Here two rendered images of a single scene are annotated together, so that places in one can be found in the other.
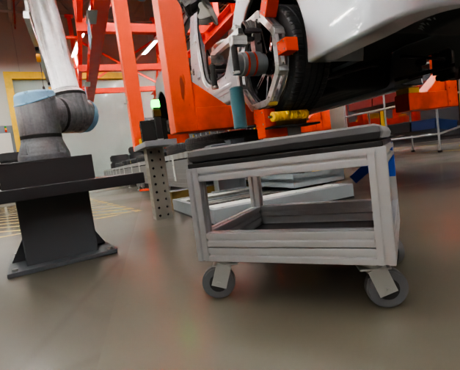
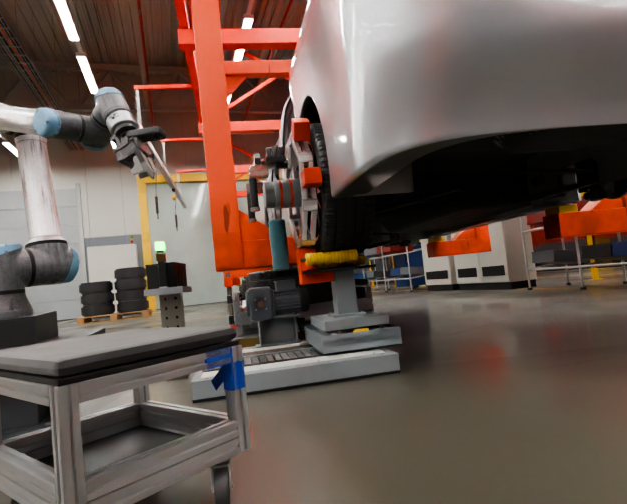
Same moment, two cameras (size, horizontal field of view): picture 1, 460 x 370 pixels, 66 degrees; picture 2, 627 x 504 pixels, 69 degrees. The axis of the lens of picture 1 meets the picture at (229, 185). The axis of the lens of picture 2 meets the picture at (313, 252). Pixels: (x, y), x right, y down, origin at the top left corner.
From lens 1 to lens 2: 0.79 m
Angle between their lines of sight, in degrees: 15
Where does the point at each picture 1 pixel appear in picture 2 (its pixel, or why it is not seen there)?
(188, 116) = (232, 251)
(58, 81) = (33, 231)
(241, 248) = not seen: outside the picture
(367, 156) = (53, 395)
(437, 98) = (610, 219)
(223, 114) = not seen: hidden behind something
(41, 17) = (24, 165)
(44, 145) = not seen: outside the picture
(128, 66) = not seen: hidden behind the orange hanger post
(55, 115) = (13, 271)
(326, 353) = not seen: outside the picture
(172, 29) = (218, 152)
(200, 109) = (248, 242)
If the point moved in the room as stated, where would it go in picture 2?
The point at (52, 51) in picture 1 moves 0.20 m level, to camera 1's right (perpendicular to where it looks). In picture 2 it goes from (30, 200) to (74, 193)
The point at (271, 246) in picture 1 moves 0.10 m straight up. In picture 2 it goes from (11, 479) to (8, 420)
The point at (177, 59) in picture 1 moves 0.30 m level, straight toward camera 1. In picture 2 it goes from (221, 185) to (202, 173)
